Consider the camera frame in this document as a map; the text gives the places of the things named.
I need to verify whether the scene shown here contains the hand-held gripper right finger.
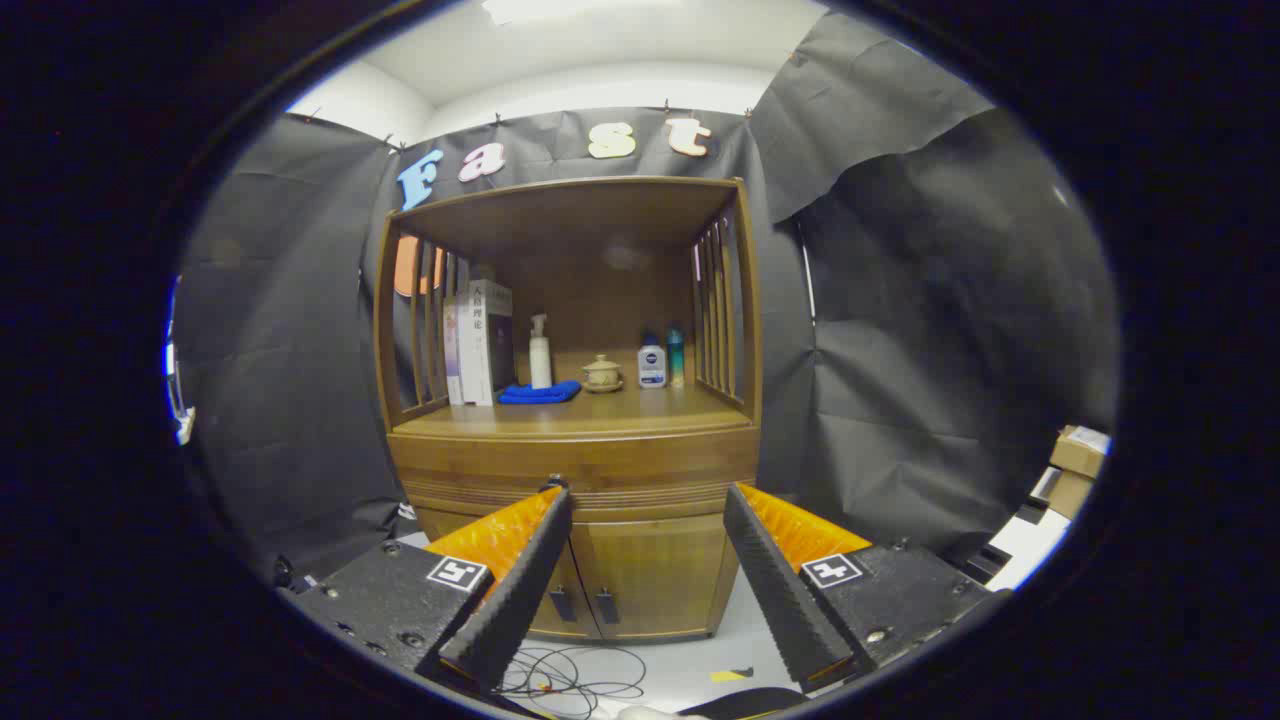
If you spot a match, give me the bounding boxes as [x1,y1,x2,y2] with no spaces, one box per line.
[722,482,1011,693]

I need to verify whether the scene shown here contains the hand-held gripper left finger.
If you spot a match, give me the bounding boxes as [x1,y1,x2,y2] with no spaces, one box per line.
[283,484,574,693]

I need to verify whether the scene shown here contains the wooden drawer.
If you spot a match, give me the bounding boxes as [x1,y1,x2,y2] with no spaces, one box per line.
[388,435,759,519]

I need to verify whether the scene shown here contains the wooden cabinet door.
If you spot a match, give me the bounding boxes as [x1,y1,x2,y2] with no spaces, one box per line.
[528,520,603,641]
[572,515,739,641]

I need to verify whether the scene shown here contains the wooden countertop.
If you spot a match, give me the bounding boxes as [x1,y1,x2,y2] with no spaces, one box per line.
[390,380,756,439]

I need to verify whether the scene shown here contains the wooden cabinet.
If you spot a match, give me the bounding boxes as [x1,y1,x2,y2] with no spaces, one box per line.
[372,177,763,642]

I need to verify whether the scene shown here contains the folded blue cloth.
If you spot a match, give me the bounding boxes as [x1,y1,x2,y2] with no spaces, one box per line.
[498,380,583,405]

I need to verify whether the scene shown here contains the white pump bottle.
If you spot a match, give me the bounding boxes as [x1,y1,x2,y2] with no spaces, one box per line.
[528,313,554,390]

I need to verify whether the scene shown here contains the thin pale purple book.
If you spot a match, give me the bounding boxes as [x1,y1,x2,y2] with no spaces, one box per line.
[443,300,463,406]

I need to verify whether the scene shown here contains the white table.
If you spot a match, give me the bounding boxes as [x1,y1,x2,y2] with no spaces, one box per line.
[990,508,1071,591]

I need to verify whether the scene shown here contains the thick white book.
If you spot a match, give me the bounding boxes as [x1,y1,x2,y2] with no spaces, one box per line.
[458,280,514,406]

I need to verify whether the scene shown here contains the black backdrop cloth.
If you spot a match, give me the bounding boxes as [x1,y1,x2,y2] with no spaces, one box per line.
[175,10,1119,586]

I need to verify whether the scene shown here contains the cardboard box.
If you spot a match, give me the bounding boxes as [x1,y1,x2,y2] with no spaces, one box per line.
[1048,425,1111,481]
[1045,470,1096,519]

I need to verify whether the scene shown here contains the ceiling light panel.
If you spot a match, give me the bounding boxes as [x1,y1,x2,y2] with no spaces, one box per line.
[480,0,686,26]

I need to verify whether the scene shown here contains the thin black floor cables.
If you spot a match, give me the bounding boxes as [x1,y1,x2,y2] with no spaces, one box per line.
[495,645,649,716]

